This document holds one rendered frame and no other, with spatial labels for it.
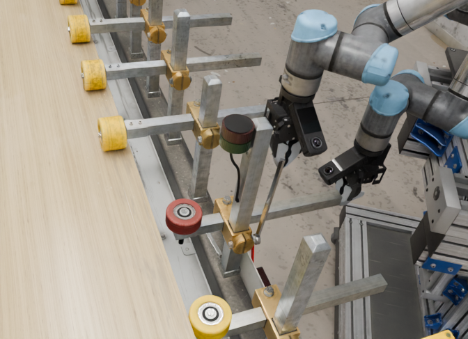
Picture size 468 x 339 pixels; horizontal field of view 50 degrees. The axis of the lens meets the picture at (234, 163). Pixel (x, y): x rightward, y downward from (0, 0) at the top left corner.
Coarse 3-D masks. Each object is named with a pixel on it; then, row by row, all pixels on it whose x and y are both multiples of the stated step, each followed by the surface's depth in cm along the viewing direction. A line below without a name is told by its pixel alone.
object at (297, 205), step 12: (324, 192) 128; (336, 192) 128; (264, 204) 122; (276, 204) 122; (288, 204) 123; (300, 204) 123; (312, 204) 124; (324, 204) 126; (336, 204) 128; (204, 216) 116; (216, 216) 117; (252, 216) 119; (276, 216) 122; (204, 228) 115; (216, 228) 117
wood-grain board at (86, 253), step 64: (0, 0) 167; (0, 64) 141; (64, 64) 145; (0, 128) 122; (64, 128) 126; (0, 192) 108; (64, 192) 110; (128, 192) 113; (0, 256) 97; (64, 256) 99; (128, 256) 101; (0, 320) 87; (64, 320) 89; (128, 320) 91
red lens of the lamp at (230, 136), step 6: (240, 114) 95; (222, 120) 92; (252, 120) 94; (222, 126) 92; (222, 132) 92; (228, 132) 91; (234, 132) 90; (252, 132) 92; (228, 138) 91; (234, 138) 91; (240, 138) 91; (246, 138) 91
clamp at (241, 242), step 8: (216, 200) 119; (232, 200) 120; (216, 208) 120; (224, 208) 118; (224, 216) 116; (224, 224) 116; (224, 232) 117; (232, 232) 113; (240, 232) 113; (248, 232) 113; (232, 240) 113; (240, 240) 112; (248, 240) 112; (232, 248) 113; (240, 248) 113; (248, 248) 114
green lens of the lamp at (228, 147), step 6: (222, 138) 93; (222, 144) 93; (228, 144) 92; (234, 144) 92; (240, 144) 92; (246, 144) 93; (228, 150) 93; (234, 150) 93; (240, 150) 93; (246, 150) 94
